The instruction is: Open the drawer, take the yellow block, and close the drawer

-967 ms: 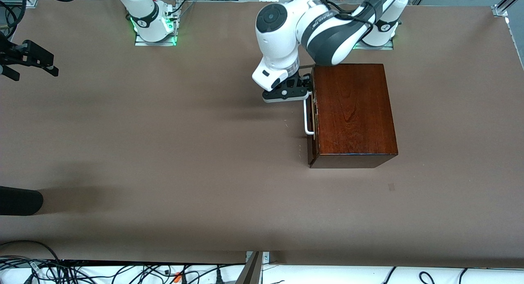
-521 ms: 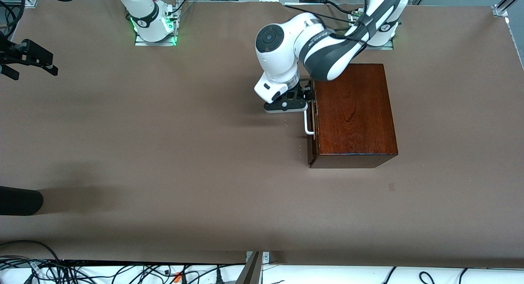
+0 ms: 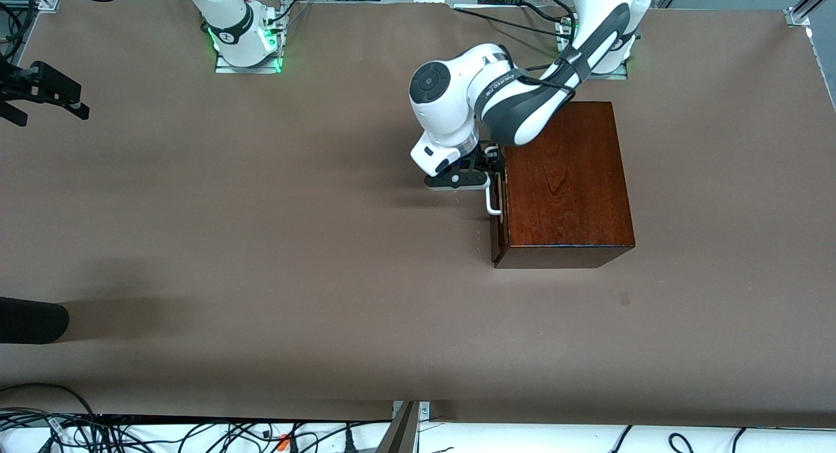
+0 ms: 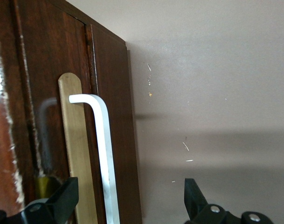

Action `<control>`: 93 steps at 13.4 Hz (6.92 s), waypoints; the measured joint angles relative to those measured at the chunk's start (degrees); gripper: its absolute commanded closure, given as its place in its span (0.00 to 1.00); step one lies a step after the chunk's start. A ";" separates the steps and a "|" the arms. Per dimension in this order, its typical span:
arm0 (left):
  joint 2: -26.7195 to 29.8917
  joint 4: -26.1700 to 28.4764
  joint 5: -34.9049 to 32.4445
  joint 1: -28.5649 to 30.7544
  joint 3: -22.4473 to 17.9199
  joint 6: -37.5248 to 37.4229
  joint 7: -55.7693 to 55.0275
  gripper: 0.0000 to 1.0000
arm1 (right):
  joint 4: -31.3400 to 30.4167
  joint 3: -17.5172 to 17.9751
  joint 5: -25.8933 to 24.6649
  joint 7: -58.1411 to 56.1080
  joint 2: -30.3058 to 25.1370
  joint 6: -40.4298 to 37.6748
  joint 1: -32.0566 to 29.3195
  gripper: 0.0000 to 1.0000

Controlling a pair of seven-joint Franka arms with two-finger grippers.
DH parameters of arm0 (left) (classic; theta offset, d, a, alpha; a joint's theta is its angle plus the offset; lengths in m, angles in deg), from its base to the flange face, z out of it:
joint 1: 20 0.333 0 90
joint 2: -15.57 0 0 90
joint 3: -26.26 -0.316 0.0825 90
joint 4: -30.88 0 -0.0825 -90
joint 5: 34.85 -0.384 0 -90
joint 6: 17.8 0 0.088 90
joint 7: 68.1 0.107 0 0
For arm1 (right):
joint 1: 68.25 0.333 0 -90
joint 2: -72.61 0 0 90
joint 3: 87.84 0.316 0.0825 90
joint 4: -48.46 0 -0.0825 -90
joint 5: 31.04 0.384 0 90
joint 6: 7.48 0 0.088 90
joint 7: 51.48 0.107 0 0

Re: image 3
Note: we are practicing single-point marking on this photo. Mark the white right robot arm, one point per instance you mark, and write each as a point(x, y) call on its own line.
point(228, 15)

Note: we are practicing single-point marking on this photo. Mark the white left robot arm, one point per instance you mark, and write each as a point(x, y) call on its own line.
point(450, 107)

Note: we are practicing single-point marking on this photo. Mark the dark brown wooden cabinet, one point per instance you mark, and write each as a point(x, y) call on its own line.
point(568, 198)

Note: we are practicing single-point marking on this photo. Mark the black ribbed cylinder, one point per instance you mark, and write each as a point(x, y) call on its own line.
point(32, 319)

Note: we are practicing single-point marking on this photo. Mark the black power plug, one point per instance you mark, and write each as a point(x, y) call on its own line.
point(349, 440)

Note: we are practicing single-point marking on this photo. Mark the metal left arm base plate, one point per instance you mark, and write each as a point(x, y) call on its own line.
point(617, 76)

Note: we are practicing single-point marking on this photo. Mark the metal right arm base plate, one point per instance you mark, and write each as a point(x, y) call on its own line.
point(245, 69)

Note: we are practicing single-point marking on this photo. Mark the metal corner bracket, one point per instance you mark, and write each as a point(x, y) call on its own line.
point(425, 410)

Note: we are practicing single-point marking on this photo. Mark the aluminium profile post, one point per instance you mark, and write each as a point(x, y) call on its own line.
point(400, 433)

